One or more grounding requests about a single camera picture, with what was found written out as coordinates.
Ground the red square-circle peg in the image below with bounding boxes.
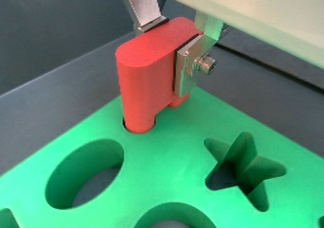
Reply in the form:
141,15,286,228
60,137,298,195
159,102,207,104
115,17,199,133

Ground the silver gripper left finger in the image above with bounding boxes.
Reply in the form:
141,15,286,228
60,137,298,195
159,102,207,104
123,0,167,34

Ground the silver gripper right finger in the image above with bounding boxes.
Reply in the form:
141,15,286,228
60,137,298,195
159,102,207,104
174,11,226,97

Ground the green shape sorter block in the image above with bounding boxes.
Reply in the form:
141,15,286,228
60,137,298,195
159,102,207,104
0,89,324,228

